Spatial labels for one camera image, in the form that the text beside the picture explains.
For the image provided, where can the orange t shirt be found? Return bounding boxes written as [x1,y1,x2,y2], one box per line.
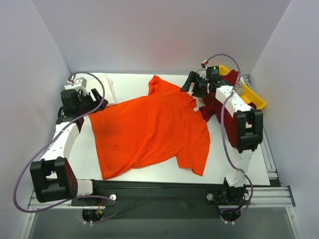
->
[89,76,210,180]

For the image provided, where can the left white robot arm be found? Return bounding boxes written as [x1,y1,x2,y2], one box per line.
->
[29,89,108,205]

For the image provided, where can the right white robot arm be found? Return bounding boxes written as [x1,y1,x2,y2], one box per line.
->
[180,65,263,203]

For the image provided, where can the folded white t shirt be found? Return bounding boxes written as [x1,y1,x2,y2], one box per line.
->
[74,73,117,107]

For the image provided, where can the dark red t shirt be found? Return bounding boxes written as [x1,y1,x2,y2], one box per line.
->
[199,75,263,153]

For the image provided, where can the beige t shirt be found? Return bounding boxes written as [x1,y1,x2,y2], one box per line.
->
[235,80,245,96]

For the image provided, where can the yellow plastic bin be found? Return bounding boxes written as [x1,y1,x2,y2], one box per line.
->
[219,65,266,110]

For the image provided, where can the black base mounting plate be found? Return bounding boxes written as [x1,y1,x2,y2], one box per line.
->
[71,180,247,219]

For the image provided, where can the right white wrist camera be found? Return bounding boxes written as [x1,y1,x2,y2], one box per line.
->
[196,69,209,87]

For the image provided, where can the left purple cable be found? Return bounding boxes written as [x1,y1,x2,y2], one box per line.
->
[12,71,120,223]

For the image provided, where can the purple cable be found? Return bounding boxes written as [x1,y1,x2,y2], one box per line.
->
[202,53,255,223]
[12,71,120,223]

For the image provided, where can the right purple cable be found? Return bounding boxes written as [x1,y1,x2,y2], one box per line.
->
[202,53,255,223]

